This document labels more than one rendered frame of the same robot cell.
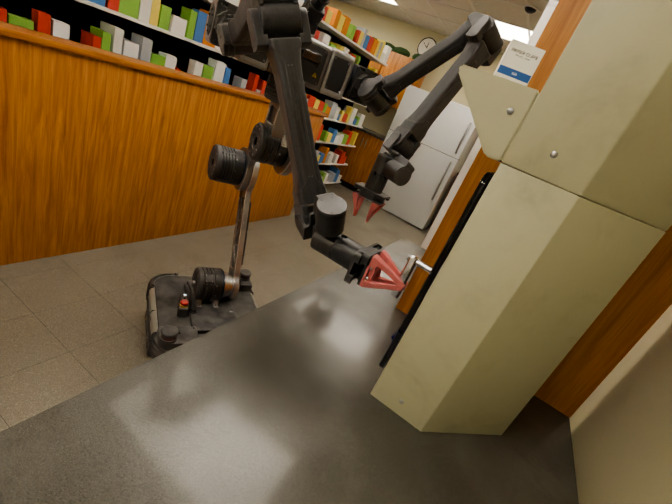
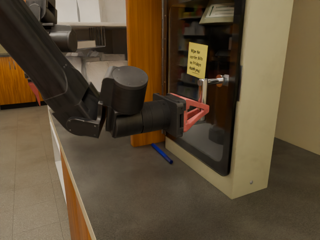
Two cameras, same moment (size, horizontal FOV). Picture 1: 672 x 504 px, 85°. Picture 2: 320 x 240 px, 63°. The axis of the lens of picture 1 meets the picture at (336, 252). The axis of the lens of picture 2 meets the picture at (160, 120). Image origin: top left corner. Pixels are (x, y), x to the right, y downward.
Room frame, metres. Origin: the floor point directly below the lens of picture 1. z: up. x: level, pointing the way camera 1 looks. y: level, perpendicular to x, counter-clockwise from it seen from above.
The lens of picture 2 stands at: (0.34, 0.32, 1.29)
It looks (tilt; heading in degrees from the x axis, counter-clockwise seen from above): 18 degrees down; 312
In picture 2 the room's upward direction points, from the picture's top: straight up
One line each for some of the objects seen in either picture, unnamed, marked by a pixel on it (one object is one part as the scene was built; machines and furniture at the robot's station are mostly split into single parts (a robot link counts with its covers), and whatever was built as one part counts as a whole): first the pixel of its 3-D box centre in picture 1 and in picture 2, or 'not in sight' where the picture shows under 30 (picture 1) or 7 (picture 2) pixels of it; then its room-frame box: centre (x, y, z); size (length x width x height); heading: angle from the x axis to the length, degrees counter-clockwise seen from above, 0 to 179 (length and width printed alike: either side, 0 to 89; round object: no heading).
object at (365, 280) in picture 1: (384, 273); (185, 110); (0.65, -0.10, 1.15); 0.09 x 0.07 x 0.07; 68
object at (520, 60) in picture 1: (515, 68); not in sight; (0.67, -0.14, 1.54); 0.05 x 0.05 x 0.06; 82
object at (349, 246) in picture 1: (353, 256); (155, 115); (0.67, -0.03, 1.14); 0.10 x 0.07 x 0.07; 158
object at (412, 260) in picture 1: (412, 280); (209, 98); (0.63, -0.15, 1.17); 0.05 x 0.03 x 0.10; 68
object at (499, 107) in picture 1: (493, 124); not in sight; (0.73, -0.17, 1.46); 0.32 x 0.11 x 0.10; 158
